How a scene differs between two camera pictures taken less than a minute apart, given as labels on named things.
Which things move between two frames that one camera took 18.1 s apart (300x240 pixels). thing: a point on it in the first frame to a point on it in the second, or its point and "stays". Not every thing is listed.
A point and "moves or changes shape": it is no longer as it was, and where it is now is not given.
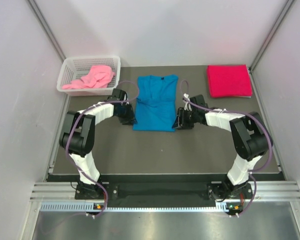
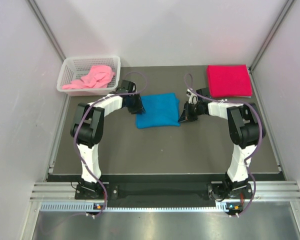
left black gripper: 130,118 to 139,108
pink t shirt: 99,77 stays
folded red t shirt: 229,80 stays
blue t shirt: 156,103 moves or changes shape
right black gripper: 180,122 to 186,115
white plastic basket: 74,69 stays
